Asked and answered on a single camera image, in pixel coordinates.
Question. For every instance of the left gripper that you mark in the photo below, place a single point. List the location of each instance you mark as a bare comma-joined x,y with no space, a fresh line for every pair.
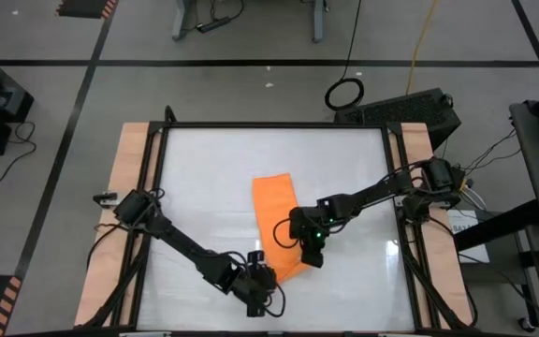
256,285

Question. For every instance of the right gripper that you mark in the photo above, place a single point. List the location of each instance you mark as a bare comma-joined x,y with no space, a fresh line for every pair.
309,229

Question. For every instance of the orange microfiber towel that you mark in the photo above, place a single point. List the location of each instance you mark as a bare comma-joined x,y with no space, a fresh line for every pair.
274,206

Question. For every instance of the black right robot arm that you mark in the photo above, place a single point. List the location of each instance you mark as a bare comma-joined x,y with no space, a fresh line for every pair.
368,194

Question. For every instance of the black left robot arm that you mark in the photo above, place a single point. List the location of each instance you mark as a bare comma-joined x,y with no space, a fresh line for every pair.
180,238

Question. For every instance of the wooden side board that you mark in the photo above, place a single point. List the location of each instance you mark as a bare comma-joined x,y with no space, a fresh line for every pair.
129,154
419,140

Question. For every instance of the white paper sheet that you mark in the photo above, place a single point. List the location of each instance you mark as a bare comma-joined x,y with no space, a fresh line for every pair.
473,234

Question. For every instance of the metal table clamp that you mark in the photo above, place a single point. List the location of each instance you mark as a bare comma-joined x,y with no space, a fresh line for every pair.
106,199

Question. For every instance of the grey desk leg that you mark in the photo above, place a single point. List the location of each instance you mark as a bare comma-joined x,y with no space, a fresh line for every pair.
318,21
180,19

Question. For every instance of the grey cart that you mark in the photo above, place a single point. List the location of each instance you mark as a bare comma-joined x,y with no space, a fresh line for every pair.
536,164

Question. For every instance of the black power strip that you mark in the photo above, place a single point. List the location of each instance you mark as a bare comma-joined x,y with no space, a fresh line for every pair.
213,24

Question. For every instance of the black table frame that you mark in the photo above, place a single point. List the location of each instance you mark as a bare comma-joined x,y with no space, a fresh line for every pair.
274,125

